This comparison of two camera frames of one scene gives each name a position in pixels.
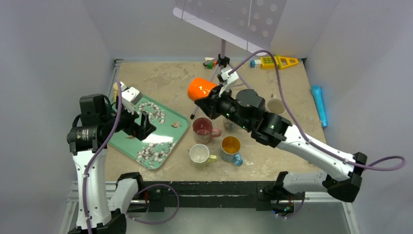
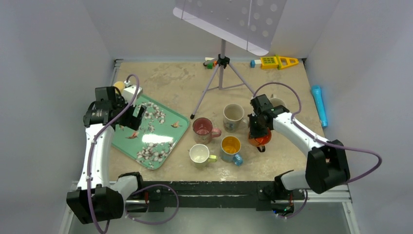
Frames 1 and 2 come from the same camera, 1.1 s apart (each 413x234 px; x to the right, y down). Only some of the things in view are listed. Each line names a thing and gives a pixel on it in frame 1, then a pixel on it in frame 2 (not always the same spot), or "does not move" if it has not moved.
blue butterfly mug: (230, 146) does not move
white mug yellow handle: (199, 155) does not move
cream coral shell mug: (275, 105) does not move
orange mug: (198, 88) to (260, 142)
